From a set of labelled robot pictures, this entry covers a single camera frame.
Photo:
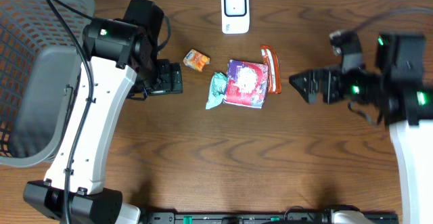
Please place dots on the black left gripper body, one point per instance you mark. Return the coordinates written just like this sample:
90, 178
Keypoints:
174, 78

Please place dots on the purple red snack bag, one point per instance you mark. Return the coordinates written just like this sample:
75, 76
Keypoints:
246, 84

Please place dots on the white barcode scanner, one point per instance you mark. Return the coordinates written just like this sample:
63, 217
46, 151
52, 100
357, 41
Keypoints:
235, 16

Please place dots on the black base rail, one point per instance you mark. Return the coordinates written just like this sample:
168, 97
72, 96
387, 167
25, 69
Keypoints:
296, 216

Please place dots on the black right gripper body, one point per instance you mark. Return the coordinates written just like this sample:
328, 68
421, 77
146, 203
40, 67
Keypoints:
358, 83

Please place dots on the mint green snack packet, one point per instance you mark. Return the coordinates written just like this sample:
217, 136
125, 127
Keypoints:
217, 89

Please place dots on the red orange snack bar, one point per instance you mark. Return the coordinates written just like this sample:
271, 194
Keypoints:
270, 58

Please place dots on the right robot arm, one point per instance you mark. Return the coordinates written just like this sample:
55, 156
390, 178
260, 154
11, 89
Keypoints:
398, 92

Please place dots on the grey plastic mesh basket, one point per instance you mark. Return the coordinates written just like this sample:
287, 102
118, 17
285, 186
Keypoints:
40, 70

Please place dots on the small orange snack box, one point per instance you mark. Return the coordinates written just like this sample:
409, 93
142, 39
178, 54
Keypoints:
196, 60

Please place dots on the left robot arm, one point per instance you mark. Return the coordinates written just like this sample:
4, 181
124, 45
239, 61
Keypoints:
120, 62

